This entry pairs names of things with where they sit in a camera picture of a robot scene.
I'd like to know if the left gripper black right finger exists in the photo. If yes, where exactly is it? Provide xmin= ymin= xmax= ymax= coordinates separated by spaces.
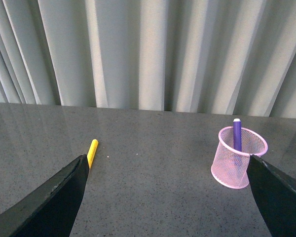
xmin=247 ymin=155 xmax=296 ymax=237

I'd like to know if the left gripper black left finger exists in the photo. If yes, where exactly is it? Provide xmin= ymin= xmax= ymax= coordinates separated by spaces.
xmin=0 ymin=155 xmax=89 ymax=237

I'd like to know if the purple highlighter pen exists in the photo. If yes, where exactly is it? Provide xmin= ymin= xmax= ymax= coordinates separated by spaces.
xmin=230 ymin=118 xmax=243 ymax=182

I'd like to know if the pink mesh pen cup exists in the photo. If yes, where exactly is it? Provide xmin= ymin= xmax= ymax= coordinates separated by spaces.
xmin=211 ymin=126 xmax=268 ymax=189

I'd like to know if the yellow highlighter pen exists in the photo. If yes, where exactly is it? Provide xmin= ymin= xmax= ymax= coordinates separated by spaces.
xmin=87 ymin=139 xmax=99 ymax=169

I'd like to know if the grey pleated curtain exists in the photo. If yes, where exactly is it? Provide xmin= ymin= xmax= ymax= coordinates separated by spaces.
xmin=0 ymin=0 xmax=296 ymax=118

